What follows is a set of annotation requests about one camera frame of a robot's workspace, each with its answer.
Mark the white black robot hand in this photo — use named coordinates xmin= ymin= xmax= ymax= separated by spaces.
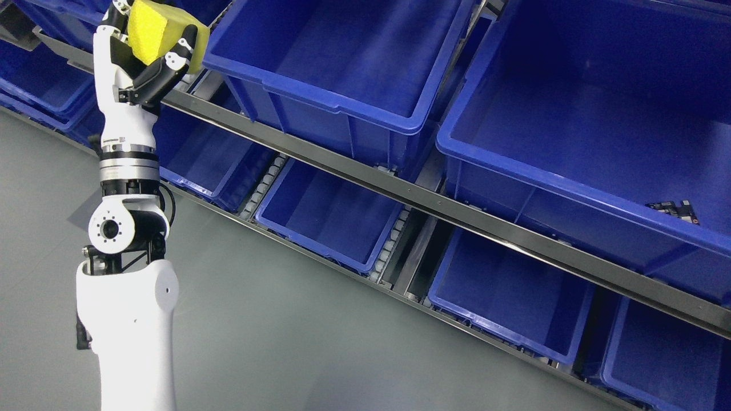
xmin=93 ymin=1 xmax=198 ymax=151

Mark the yellow foam block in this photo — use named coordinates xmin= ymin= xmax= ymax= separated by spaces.
xmin=127 ymin=1 xmax=211 ymax=74

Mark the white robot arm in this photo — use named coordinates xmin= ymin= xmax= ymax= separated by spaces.
xmin=75 ymin=143 xmax=179 ymax=410

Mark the blue bin lower middle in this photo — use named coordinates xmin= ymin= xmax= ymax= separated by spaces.
xmin=254 ymin=159 xmax=404 ymax=275

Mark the blue bin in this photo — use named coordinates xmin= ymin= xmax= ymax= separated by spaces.
xmin=254 ymin=159 xmax=404 ymax=275
xmin=1 ymin=40 xmax=97 ymax=120
xmin=598 ymin=297 xmax=730 ymax=410
xmin=203 ymin=1 xmax=478 ymax=175
xmin=428 ymin=229 xmax=595 ymax=364
xmin=153 ymin=106 xmax=277 ymax=212
xmin=436 ymin=1 xmax=730 ymax=308

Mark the metal shelf rack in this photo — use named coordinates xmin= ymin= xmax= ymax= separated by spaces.
xmin=0 ymin=0 xmax=731 ymax=411

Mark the blue bin far left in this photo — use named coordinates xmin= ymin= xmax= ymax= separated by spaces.
xmin=1 ymin=40 xmax=97 ymax=120

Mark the blue bin lower left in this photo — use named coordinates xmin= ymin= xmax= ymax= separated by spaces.
xmin=153 ymin=106 xmax=277 ymax=212

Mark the blue bin upper left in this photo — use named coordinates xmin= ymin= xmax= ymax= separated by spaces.
xmin=203 ymin=1 xmax=478 ymax=175

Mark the blue bin upper right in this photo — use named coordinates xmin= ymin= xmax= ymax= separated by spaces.
xmin=436 ymin=1 xmax=730 ymax=308

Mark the small dark circuit board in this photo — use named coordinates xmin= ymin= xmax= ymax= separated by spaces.
xmin=645 ymin=200 xmax=700 ymax=225

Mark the blue bin lower far right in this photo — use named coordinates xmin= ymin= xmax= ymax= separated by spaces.
xmin=598 ymin=297 xmax=730 ymax=410

